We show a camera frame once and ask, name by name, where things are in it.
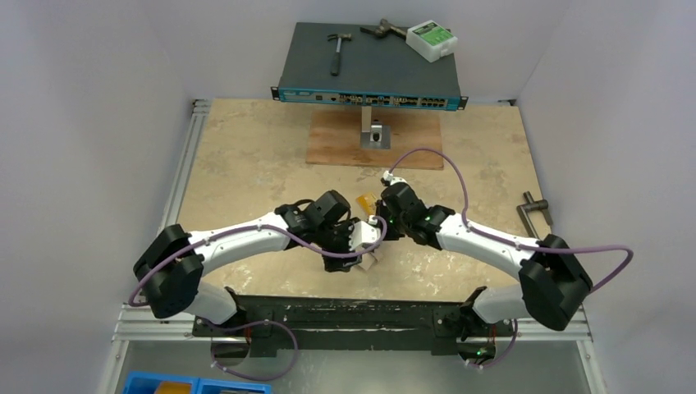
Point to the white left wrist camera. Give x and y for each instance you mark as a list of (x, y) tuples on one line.
[(365, 235)]

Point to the blue network switch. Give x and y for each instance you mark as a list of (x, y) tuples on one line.
[(375, 72)]

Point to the gold credit card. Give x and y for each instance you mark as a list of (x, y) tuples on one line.
[(368, 203)]

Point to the metal stand base bracket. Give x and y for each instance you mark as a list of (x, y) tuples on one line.
[(374, 133)]

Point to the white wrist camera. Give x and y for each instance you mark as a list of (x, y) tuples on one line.
[(388, 179), (365, 235)]

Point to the brown plywood board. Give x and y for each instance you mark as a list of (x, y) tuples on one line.
[(348, 138)]

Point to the aluminium frame rail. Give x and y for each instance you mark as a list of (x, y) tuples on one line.
[(243, 157)]

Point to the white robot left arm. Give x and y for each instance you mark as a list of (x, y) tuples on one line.
[(171, 269)]

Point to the small hammer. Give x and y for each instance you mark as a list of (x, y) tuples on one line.
[(335, 67)]

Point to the dark pliers tool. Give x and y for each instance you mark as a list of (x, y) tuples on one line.
[(384, 29)]

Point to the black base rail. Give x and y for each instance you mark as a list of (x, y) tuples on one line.
[(273, 323)]

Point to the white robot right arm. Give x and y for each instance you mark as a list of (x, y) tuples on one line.
[(551, 282)]

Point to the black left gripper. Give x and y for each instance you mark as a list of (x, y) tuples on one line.
[(333, 263)]

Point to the white green box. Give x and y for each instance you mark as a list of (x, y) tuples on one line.
[(431, 40)]

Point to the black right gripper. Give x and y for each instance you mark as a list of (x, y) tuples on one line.
[(388, 218)]

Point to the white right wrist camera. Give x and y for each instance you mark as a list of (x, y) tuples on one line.
[(388, 179)]

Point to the tan leather card holder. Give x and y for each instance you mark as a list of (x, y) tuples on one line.
[(369, 260)]

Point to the blue plastic bin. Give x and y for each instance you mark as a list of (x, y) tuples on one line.
[(144, 382)]

